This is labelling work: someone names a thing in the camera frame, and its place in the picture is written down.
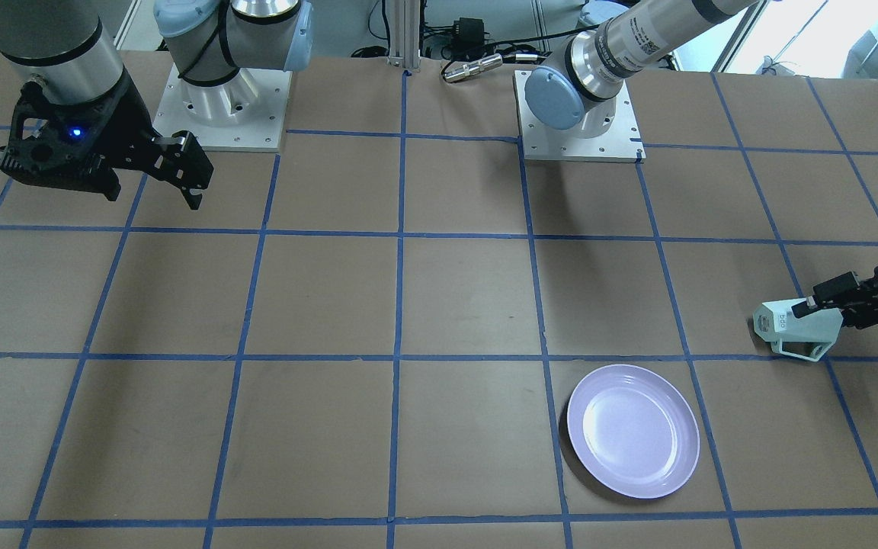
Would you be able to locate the aluminium frame post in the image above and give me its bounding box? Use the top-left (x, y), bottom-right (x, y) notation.
top-left (381, 0), bottom-right (424, 74)

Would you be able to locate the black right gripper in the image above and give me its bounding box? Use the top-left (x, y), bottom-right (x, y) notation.
top-left (0, 69), bottom-right (215, 210)

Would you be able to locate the lavender plate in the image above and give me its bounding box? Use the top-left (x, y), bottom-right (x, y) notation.
top-left (566, 364), bottom-right (701, 499)

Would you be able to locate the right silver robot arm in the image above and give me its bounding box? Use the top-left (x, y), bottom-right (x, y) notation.
top-left (0, 1), bottom-right (313, 210)

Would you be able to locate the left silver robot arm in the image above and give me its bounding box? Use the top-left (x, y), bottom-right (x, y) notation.
top-left (519, 1), bottom-right (878, 344)

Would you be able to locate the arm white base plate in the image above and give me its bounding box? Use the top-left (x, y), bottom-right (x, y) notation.
top-left (153, 66), bottom-right (295, 153)
top-left (514, 70), bottom-right (647, 163)

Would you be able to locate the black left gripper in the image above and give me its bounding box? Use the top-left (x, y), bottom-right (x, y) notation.
top-left (791, 267), bottom-right (878, 329)

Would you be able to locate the black power supply box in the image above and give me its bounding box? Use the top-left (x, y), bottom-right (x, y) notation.
top-left (450, 17), bottom-right (485, 51)

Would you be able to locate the silver cylindrical connector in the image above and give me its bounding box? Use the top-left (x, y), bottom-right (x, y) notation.
top-left (441, 53), bottom-right (503, 84)

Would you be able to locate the white light blue cup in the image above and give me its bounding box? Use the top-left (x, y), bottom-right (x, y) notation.
top-left (751, 298), bottom-right (843, 362)

